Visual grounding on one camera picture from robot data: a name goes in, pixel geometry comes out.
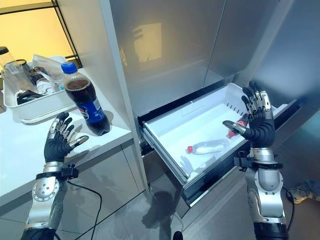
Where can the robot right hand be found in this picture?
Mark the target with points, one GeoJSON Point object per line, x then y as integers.
{"type": "Point", "coordinates": [260, 125]}

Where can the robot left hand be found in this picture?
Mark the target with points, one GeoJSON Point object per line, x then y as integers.
{"type": "Point", "coordinates": [55, 146]}

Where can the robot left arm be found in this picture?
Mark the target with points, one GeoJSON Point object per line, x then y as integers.
{"type": "Point", "coordinates": [43, 197]}

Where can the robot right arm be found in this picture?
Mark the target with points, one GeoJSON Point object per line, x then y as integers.
{"type": "Point", "coordinates": [266, 190]}

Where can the white refrigerator drawer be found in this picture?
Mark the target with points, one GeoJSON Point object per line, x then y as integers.
{"type": "Point", "coordinates": [200, 135]}

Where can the silver refrigerator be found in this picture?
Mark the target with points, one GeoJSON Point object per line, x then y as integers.
{"type": "Point", "coordinates": [200, 75]}

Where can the white counter cabinet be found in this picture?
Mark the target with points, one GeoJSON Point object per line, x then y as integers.
{"type": "Point", "coordinates": [62, 155]}

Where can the red label cola bottle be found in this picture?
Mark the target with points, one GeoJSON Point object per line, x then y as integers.
{"type": "Point", "coordinates": [237, 127]}

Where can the white plastic tray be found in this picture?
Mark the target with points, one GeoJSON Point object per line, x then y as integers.
{"type": "Point", "coordinates": [35, 105]}

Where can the cola bottle with blue cap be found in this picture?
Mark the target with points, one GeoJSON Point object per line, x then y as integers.
{"type": "Point", "coordinates": [84, 100]}

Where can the clear water bottle red cap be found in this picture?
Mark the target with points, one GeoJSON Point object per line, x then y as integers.
{"type": "Point", "coordinates": [208, 146]}

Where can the clear plastic bag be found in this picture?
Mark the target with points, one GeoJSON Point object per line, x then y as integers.
{"type": "Point", "coordinates": [47, 68]}

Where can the clear drinking glass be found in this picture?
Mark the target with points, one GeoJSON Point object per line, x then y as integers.
{"type": "Point", "coordinates": [18, 77]}

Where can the crumpled cloth on floor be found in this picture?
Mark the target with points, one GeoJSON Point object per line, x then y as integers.
{"type": "Point", "coordinates": [305, 191]}

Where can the clear glass jar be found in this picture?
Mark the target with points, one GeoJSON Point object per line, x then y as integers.
{"type": "Point", "coordinates": [5, 56]}

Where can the black frame window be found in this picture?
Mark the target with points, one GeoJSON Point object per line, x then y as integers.
{"type": "Point", "coordinates": [40, 27]}

